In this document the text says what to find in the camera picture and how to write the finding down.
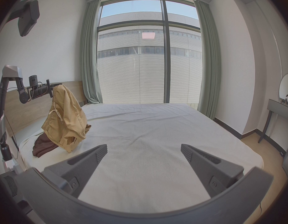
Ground bed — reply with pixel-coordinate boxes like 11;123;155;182
5;80;264;201

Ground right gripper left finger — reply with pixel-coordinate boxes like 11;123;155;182
44;144;108;198

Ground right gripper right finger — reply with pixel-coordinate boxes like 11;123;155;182
180;144;245;198

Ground window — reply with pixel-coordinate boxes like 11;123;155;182
97;0;203;111

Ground tan shorts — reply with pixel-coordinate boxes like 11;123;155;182
41;84;92;153

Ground grey dressing table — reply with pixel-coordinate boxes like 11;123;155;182
258;99;288;144

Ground grey-green curtain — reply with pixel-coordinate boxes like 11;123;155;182
79;0;103;105
193;0;222;120

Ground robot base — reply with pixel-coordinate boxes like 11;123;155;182
0;159;33;215

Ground round mirror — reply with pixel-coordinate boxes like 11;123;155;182
279;74;288;100

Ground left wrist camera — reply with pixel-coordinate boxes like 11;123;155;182
28;75;38;88

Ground brown shorts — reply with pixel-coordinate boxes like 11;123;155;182
32;133;59;159

